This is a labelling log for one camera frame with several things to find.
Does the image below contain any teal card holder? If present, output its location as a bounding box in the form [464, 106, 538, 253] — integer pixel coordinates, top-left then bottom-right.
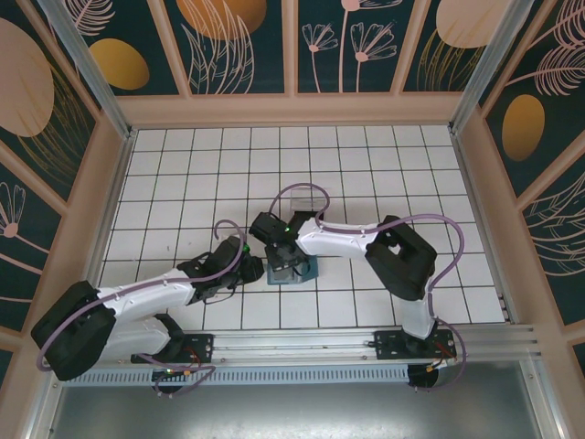
[266, 254, 320, 286]

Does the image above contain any clear acrylic card stand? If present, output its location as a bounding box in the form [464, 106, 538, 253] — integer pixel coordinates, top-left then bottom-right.
[287, 184, 327, 215]

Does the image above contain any grey metal sheet panel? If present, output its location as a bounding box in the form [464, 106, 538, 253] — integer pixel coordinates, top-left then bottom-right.
[43, 360, 557, 439]

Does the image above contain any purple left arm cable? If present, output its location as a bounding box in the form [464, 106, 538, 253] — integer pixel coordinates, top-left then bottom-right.
[36, 219, 250, 398]

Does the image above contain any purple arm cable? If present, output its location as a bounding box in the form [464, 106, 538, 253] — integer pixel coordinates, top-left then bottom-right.
[270, 181, 467, 395]
[36, 219, 250, 398]

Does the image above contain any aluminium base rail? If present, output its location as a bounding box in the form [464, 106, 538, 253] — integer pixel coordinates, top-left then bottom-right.
[43, 323, 548, 367]

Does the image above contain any slotted grey cable duct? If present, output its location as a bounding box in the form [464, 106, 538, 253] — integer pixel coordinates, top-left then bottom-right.
[61, 365, 412, 386]

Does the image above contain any aluminium table side rail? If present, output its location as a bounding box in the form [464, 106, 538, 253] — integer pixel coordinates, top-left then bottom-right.
[450, 130, 520, 326]
[68, 129, 138, 333]

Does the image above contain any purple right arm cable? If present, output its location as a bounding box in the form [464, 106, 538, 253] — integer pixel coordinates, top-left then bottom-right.
[270, 181, 467, 395]

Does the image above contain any aluminium corner post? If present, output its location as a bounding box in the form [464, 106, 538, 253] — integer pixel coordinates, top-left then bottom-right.
[36, 0, 139, 141]
[448, 0, 527, 136]

